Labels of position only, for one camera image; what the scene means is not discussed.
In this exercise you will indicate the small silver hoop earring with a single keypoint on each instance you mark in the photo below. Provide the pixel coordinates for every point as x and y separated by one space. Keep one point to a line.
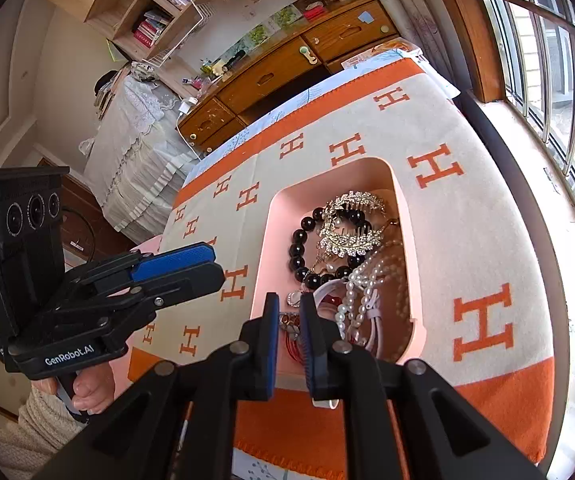
295 300

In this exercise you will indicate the person's left hand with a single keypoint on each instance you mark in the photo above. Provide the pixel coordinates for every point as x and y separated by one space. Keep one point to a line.
94 392

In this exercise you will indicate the red box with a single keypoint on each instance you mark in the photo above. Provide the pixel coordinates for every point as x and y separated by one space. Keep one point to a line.
314 12

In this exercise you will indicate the black flashlight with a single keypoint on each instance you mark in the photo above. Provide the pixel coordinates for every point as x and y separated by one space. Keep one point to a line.
233 60

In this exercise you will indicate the blue sticky note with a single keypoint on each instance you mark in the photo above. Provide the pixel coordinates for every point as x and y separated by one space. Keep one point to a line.
367 17

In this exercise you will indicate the dark wooden nightstand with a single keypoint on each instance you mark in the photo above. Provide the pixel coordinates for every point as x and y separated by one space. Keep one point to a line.
112 230

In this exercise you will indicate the wooden desk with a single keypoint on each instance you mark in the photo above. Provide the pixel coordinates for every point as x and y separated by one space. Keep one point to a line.
267 80

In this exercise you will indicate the orange patterned blanket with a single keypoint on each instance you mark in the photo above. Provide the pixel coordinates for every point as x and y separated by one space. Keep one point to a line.
467 240

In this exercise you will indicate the white drawer hook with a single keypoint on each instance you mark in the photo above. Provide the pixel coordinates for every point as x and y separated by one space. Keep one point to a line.
309 55

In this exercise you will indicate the white charger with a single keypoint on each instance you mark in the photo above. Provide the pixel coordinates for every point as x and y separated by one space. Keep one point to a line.
187 107

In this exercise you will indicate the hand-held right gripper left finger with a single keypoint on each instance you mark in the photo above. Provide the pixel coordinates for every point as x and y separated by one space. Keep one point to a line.
270 345

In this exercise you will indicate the pink plastic tray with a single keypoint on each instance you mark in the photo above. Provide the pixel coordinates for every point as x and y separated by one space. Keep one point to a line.
357 175

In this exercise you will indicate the person's left forearm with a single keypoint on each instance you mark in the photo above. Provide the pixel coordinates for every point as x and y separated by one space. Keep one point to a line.
42 430

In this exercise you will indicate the wooden window frame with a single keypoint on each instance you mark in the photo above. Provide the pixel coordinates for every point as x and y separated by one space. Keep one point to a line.
467 35

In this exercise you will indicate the green wall pictures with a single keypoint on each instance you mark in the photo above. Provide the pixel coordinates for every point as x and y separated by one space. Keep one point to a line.
267 27

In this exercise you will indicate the row of books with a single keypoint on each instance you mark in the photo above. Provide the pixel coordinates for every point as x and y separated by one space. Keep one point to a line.
150 27

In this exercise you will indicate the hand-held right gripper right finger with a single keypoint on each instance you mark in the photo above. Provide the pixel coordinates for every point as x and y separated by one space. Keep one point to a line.
307 345

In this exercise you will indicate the metal window grille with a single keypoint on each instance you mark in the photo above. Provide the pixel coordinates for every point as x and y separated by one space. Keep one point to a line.
557 60

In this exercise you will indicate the white lace cloth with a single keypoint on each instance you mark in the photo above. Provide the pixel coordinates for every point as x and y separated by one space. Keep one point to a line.
137 160

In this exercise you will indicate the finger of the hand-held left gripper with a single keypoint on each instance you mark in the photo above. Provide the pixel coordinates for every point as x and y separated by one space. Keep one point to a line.
182 287
177 260

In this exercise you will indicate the pale floral curtain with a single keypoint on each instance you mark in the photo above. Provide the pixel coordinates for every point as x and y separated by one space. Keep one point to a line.
432 20

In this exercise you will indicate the gold rhinestone hair comb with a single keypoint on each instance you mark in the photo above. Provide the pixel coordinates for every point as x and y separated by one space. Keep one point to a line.
347 245

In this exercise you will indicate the food magazine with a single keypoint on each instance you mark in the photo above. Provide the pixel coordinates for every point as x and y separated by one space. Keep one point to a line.
367 57

